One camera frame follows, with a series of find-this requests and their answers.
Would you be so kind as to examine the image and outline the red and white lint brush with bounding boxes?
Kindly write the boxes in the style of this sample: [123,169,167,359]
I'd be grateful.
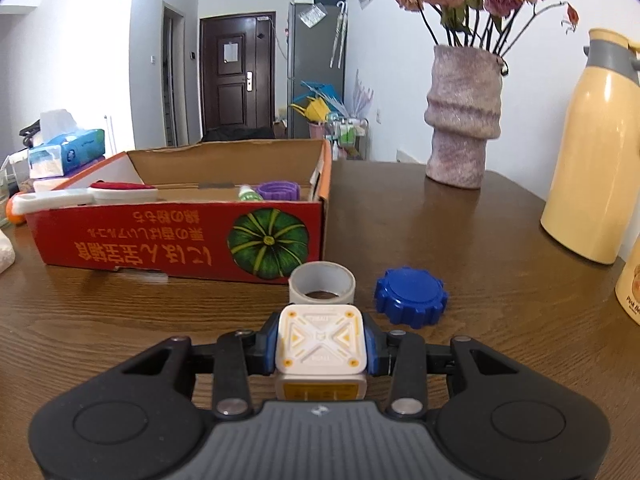
[11,181,159,223]

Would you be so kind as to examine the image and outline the clear plastic jar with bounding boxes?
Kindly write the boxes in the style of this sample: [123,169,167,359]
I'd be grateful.
[2,152,30,194]

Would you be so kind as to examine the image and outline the white storage cart with bottles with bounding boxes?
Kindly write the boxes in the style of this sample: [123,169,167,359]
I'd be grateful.
[325,115,368,161]

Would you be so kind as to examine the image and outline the dark brown entrance door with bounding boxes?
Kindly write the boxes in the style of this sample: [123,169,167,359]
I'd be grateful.
[199,10,277,142]

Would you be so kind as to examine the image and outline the white folded umbrella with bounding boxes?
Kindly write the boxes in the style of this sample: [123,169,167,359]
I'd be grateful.
[330,1,348,68]

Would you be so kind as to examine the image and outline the grey refrigerator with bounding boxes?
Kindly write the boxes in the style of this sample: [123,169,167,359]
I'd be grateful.
[287,0,347,140]

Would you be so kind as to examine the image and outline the black folding chair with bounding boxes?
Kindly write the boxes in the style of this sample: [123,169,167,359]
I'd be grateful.
[201,126,275,143]

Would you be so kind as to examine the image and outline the yellow bear mug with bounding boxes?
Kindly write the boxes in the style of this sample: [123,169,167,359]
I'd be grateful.
[615,247,640,328]

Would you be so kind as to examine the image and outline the white tissue pack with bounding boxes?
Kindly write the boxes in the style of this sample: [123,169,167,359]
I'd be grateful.
[32,176,69,194]

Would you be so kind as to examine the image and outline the black plastic device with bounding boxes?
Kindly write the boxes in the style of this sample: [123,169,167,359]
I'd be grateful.
[19,120,43,148]

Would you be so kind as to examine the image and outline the grey tape roll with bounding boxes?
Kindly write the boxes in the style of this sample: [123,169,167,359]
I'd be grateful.
[289,262,357,307]

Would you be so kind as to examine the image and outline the pale purple hangers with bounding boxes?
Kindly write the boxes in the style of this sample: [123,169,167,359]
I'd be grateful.
[352,70,374,119]

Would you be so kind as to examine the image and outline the white square plastic box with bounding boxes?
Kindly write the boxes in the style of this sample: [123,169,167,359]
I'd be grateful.
[274,304,368,402]

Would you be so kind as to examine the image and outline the blue tissue pack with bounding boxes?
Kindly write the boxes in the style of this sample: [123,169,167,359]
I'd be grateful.
[27,108,106,179]

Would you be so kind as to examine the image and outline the red cardboard box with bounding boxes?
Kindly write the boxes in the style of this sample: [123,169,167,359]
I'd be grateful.
[24,138,332,286]

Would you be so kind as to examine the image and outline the blue and yellow plastic bundle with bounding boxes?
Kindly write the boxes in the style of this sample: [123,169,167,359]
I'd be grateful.
[291,80,346,123]

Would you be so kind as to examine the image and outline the yellow thermos jug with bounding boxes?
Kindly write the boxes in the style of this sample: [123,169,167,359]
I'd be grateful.
[540,28,640,265]

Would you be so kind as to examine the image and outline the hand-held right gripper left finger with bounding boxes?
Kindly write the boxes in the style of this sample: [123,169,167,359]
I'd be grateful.
[120,312,281,418]

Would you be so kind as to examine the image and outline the pink textured vase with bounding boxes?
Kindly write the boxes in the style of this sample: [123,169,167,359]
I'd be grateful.
[424,44,507,190]

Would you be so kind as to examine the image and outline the grey interior door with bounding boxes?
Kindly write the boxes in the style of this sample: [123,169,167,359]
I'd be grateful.
[161,1,189,148]

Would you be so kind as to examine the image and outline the purple plastic lid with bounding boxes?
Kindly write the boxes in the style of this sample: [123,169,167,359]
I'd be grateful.
[256,180,301,202]

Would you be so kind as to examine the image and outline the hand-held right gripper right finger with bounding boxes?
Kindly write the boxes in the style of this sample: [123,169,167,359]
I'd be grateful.
[362,315,521,418]

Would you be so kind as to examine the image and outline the blue plastic lid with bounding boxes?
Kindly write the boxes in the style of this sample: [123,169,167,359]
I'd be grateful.
[375,267,449,330]

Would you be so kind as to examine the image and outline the purple tissue pack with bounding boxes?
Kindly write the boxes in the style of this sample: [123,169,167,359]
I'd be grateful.
[65,155,108,178]

